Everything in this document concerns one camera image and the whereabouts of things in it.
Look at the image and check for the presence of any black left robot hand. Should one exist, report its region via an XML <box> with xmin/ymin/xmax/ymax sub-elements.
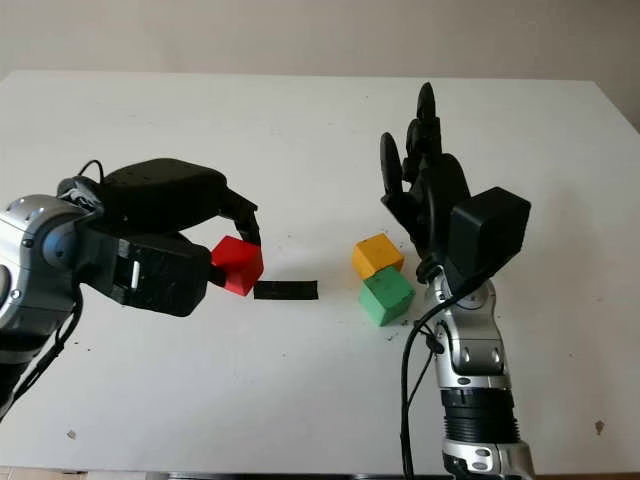
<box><xmin>93</xmin><ymin>158</ymin><xmax>263</xmax><ymax>290</ymax></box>

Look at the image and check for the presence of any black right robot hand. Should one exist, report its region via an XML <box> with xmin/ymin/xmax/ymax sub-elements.
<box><xmin>378</xmin><ymin>82</ymin><xmax>474</xmax><ymax>284</ymax></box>

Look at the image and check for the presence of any yellow wooden block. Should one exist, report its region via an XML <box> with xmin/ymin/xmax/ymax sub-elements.
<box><xmin>351</xmin><ymin>232</ymin><xmax>406</xmax><ymax>281</ymax></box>

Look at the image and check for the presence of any red wooden block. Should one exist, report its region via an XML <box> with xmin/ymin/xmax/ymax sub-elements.
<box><xmin>209</xmin><ymin>235</ymin><xmax>265</xmax><ymax>298</ymax></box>

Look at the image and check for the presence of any green wooden block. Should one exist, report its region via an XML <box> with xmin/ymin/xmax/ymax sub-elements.
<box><xmin>358</xmin><ymin>265</ymin><xmax>417</xmax><ymax>328</ymax></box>

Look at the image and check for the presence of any black tape mark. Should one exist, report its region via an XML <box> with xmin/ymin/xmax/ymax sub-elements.
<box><xmin>253</xmin><ymin>279</ymin><xmax>320</xmax><ymax>303</ymax></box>

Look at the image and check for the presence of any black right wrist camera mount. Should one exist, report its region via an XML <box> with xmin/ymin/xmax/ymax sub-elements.
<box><xmin>447</xmin><ymin>186</ymin><xmax>533</xmax><ymax>282</ymax></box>

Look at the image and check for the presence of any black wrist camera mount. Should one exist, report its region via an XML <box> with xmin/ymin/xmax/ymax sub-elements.
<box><xmin>447</xmin><ymin>186</ymin><xmax>533</xmax><ymax>282</ymax></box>
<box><xmin>82</xmin><ymin>226</ymin><xmax>214</xmax><ymax>319</ymax></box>

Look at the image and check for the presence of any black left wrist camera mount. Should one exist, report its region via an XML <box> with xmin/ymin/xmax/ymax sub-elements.
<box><xmin>82</xmin><ymin>226</ymin><xmax>214</xmax><ymax>319</ymax></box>

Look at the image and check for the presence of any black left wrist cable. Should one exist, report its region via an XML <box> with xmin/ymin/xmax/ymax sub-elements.
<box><xmin>0</xmin><ymin>159</ymin><xmax>107</xmax><ymax>424</ymax></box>

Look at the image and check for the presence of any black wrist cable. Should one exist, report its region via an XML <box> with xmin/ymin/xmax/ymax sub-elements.
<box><xmin>398</xmin><ymin>259</ymin><xmax>501</xmax><ymax>480</ymax></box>
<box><xmin>0</xmin><ymin>159</ymin><xmax>107</xmax><ymax>424</ymax></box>

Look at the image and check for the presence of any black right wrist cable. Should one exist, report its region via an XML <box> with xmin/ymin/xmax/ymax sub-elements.
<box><xmin>398</xmin><ymin>259</ymin><xmax>501</xmax><ymax>480</ymax></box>

